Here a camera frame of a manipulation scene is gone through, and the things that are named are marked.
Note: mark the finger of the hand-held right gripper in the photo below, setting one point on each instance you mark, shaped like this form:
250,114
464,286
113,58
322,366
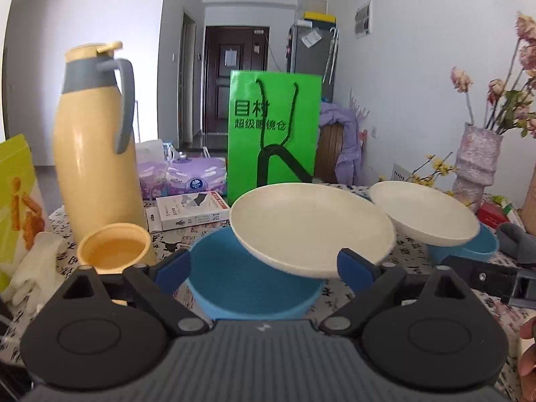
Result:
481,277

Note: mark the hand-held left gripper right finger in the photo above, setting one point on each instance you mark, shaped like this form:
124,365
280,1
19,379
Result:
356,270

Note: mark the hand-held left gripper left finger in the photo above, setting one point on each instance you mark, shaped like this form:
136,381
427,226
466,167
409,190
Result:
173,269

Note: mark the blue bowl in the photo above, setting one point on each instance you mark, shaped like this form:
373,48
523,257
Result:
234,278
475,252

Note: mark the cream plate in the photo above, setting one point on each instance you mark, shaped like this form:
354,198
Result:
301,226
423,213

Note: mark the person's right hand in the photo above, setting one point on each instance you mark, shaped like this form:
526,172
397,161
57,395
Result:
529,347

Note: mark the grey cloth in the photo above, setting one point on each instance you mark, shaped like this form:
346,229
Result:
517,238

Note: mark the white flat box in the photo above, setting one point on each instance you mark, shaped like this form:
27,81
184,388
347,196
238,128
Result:
188,213

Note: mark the red packet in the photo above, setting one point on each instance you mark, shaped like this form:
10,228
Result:
492,217

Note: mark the yellow cup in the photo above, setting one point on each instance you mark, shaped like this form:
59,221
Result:
113,253

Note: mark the purple tissue pack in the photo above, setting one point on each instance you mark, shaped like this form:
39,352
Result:
188,176

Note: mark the pink textured vase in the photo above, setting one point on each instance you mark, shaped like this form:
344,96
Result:
477,163

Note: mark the yellow flower sprigs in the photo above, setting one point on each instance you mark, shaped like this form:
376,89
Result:
437,166

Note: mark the wooden chair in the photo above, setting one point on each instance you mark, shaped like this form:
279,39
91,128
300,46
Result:
331,150

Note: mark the white plastic bag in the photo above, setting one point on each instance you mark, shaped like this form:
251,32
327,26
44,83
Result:
148,148

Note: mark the white glove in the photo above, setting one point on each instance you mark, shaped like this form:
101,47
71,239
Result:
37,264

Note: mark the purple jacket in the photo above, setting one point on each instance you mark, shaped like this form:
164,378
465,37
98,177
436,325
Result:
347,134

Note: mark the green paper bag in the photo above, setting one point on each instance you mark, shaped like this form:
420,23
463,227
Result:
251,155

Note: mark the yellow thermos jug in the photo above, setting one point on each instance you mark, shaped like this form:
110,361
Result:
96,155

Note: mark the dark brown door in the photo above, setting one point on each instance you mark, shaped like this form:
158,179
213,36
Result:
217,92

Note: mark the dried pink flowers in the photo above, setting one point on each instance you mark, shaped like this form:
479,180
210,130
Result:
460,78

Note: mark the grey refrigerator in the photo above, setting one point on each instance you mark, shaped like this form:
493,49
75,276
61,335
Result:
303,60

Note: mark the white hooked rod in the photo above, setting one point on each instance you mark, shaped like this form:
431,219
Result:
333,54

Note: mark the yellow and blue box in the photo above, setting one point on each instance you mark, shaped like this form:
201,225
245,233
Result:
320,16

